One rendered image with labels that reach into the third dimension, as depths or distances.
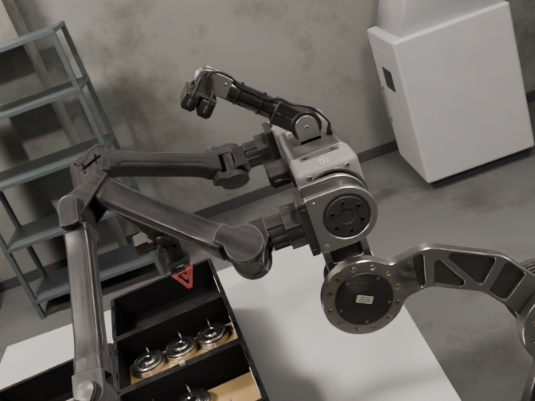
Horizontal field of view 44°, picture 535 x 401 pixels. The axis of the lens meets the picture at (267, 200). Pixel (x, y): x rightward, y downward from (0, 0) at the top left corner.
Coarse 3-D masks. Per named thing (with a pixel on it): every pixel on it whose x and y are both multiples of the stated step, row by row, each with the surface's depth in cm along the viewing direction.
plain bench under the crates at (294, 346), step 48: (240, 288) 269; (288, 288) 257; (48, 336) 287; (288, 336) 229; (336, 336) 221; (384, 336) 213; (0, 384) 263; (288, 384) 207; (336, 384) 200; (384, 384) 193; (432, 384) 187
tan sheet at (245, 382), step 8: (240, 376) 196; (248, 376) 195; (224, 384) 196; (232, 384) 194; (240, 384) 193; (248, 384) 192; (216, 392) 193; (224, 392) 192; (232, 392) 191; (240, 392) 190; (248, 392) 189; (256, 392) 188; (216, 400) 190; (224, 400) 189; (232, 400) 188; (240, 400) 187; (248, 400) 186
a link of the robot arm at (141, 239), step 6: (138, 234) 200; (144, 234) 200; (162, 234) 194; (132, 240) 200; (138, 240) 200; (144, 240) 199; (150, 240) 199; (156, 240) 194; (162, 240) 195; (168, 240) 196; (138, 246) 200; (144, 246) 201; (150, 246) 201; (156, 246) 203; (138, 252) 201; (144, 252) 202
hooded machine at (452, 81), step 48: (384, 0) 438; (432, 0) 401; (480, 0) 404; (384, 48) 428; (432, 48) 407; (480, 48) 411; (432, 96) 419; (480, 96) 422; (432, 144) 431; (480, 144) 434; (528, 144) 438
